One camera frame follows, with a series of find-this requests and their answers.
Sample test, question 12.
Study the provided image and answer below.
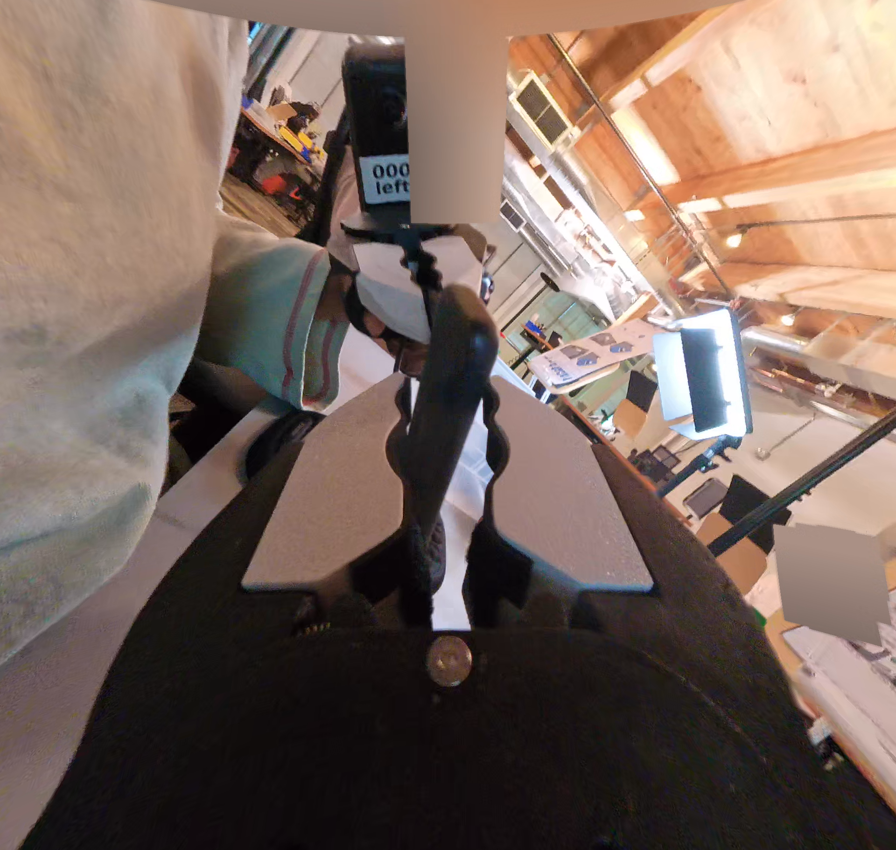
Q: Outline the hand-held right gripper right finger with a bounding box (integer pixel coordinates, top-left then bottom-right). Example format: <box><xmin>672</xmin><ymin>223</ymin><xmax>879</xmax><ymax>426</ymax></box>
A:
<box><xmin>463</xmin><ymin>374</ymin><xmax>657</xmax><ymax>628</ymax></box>

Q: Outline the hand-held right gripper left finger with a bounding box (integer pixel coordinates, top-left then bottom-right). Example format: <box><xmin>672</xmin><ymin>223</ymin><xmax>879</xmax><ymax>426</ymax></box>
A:
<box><xmin>241</xmin><ymin>373</ymin><xmax>429</xmax><ymax>627</ymax></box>

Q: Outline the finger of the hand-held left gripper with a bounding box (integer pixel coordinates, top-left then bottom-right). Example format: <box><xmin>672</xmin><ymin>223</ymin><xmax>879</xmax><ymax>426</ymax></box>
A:
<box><xmin>352</xmin><ymin>243</ymin><xmax>443</xmax><ymax>346</ymax></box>
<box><xmin>427</xmin><ymin>234</ymin><xmax>487</xmax><ymax>301</ymax></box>

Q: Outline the black usb hub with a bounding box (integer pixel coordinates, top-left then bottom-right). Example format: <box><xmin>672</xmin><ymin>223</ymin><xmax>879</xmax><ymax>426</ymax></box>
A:
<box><xmin>399</xmin><ymin>283</ymin><xmax>501</xmax><ymax>627</ymax></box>

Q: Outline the person's left forearm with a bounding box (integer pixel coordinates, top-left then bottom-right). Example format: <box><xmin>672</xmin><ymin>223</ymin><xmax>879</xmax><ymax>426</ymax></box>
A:
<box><xmin>196</xmin><ymin>213</ymin><xmax>351</xmax><ymax>410</ymax></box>

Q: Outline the person's left hand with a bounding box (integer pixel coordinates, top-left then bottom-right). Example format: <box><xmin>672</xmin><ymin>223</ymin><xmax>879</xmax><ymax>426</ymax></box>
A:
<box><xmin>325</xmin><ymin>248</ymin><xmax>431</xmax><ymax>378</ymax></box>

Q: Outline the cluttered work desk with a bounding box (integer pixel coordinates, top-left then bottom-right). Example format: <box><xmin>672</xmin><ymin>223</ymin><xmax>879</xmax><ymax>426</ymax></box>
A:
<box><xmin>238</xmin><ymin>94</ymin><xmax>330</xmax><ymax>228</ymax></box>

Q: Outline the cardboard box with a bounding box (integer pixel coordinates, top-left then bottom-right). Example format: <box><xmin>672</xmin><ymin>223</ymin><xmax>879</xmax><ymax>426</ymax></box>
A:
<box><xmin>612</xmin><ymin>398</ymin><xmax>662</xmax><ymax>445</ymax></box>
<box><xmin>700</xmin><ymin>510</ymin><xmax>771</xmax><ymax>595</ymax></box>

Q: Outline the printed instruction sheet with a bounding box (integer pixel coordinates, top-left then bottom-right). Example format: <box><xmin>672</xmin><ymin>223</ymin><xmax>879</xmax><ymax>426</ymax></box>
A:
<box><xmin>528</xmin><ymin>318</ymin><xmax>655</xmax><ymax>392</ymax></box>

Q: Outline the black light stand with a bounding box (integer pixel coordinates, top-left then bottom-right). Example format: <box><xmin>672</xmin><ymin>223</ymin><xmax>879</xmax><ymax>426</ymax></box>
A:
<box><xmin>657</xmin><ymin>436</ymin><xmax>744</xmax><ymax>500</ymax></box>

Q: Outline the white ceiling air vent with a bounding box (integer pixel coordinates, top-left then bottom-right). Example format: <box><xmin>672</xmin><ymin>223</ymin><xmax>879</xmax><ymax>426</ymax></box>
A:
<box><xmin>510</xmin><ymin>70</ymin><xmax>578</xmax><ymax>147</ymax></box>

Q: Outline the studio light panel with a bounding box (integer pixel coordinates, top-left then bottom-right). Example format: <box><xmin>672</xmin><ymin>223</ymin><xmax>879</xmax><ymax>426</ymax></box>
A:
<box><xmin>652</xmin><ymin>307</ymin><xmax>756</xmax><ymax>441</ymax></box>

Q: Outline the black tripod pole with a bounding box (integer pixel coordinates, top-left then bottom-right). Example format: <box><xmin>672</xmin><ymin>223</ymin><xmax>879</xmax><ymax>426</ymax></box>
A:
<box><xmin>707</xmin><ymin>408</ymin><xmax>896</xmax><ymax>557</ymax></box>

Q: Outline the person's light clothing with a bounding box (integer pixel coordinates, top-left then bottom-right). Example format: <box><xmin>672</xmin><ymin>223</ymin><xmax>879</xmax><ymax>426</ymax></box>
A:
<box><xmin>0</xmin><ymin>0</ymin><xmax>249</xmax><ymax>662</ymax></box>

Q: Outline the stack of white papers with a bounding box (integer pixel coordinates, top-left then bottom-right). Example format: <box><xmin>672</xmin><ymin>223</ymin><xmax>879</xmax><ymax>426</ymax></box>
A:
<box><xmin>780</xmin><ymin>626</ymin><xmax>896</xmax><ymax>725</ymax></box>

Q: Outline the silver air duct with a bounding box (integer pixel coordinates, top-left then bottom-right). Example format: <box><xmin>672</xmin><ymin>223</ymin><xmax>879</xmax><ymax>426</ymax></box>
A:
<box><xmin>500</xmin><ymin>115</ymin><xmax>708</xmax><ymax>319</ymax></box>

